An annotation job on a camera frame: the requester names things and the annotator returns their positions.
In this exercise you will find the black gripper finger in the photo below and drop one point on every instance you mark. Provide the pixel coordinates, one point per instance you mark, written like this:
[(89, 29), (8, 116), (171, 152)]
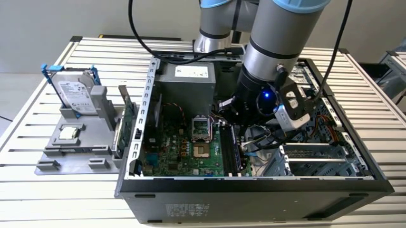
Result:
[(254, 126), (230, 111)]

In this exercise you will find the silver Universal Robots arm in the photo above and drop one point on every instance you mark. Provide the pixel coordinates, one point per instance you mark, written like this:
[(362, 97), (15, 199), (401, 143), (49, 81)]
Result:
[(275, 35)]

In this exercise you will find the thin metal locking lever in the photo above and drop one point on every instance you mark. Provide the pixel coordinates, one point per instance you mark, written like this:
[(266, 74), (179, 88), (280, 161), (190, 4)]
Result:
[(211, 130)]

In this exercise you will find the grey power supply unit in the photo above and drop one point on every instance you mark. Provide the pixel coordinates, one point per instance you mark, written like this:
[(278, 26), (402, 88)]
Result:
[(187, 95)]

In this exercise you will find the silver drive cage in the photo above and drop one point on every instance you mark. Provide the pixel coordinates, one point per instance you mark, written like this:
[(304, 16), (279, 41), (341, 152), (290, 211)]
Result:
[(299, 76)]

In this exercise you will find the CPU socket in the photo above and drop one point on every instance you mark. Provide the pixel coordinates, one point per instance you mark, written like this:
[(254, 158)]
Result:
[(202, 152)]

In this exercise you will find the green motherboard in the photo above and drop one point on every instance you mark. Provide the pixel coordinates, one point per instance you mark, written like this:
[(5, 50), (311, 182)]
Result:
[(171, 145)]

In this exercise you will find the blue expansion slot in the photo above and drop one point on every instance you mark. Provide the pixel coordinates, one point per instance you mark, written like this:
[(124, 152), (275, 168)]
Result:
[(152, 159)]

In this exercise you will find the green graphics card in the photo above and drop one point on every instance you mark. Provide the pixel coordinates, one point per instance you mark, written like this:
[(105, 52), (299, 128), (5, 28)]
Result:
[(127, 123)]

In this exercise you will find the black open PC case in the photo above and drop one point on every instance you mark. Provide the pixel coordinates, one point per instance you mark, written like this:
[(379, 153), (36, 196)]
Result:
[(222, 204)]

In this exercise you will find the grey plastic parts rack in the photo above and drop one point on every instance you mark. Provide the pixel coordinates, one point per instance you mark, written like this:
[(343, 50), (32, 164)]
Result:
[(93, 135)]

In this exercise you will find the hard disk in blue carrier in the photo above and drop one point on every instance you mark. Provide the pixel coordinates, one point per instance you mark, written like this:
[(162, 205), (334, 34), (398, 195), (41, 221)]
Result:
[(71, 92)]

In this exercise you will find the silver CPU chip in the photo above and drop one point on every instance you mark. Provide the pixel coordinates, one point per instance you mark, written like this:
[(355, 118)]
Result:
[(68, 133)]

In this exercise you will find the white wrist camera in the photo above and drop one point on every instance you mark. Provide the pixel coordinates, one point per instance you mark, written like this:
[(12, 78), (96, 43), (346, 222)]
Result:
[(290, 118)]

